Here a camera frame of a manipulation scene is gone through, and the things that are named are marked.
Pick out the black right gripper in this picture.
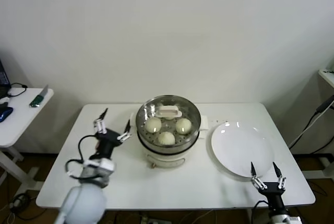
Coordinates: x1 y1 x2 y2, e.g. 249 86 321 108
250 162 287 217

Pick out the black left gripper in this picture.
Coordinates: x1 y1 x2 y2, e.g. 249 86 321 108
93 108 132 160

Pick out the stainless steel steamer basket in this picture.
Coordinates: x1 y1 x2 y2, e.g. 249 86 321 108
136 96 202 154

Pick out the large white plate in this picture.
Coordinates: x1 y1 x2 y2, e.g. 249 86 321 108
210 121 276 179

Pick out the white table foot bar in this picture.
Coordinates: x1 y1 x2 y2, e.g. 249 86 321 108
302 156 334 180

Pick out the white electric cooking pot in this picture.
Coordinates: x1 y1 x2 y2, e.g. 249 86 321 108
127 112 209 169

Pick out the white work table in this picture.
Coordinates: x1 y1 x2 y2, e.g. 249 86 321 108
35 103 317 224

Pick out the white side table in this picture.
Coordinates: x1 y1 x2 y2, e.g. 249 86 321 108
0 87 55 191

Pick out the black power adapter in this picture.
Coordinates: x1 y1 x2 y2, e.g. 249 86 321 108
316 95 334 114

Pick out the grey floor power strip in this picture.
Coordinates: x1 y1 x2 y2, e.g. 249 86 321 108
140 215 168 224

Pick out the blue computer mouse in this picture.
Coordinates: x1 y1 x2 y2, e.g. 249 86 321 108
0 106 14 123

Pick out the white table with print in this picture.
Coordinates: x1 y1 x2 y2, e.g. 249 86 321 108
318 69 334 88

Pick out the dark laptop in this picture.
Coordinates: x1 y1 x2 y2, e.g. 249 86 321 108
0 56 13 99

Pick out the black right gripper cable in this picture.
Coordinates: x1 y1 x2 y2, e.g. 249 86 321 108
254 200 269 224

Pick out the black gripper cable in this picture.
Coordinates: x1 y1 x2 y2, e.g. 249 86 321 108
254 200 269 224
65 134 99 180

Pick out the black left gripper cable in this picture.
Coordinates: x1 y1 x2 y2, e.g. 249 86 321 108
65 134 99 180

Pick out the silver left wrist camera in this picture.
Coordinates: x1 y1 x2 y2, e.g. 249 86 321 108
83 158 115 174

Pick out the long white cable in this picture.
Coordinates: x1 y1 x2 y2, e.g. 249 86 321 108
288 111 320 149

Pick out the long black floor cable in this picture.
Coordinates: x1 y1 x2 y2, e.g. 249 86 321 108
288 109 334 155

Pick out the green handled knife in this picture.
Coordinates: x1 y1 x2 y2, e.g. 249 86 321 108
29 85 50 108

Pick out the black looped cable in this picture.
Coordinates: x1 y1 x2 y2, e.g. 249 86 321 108
7 82 29 98

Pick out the floor cable bundle with plug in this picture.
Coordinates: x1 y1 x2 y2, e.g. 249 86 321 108
7 192 49 221

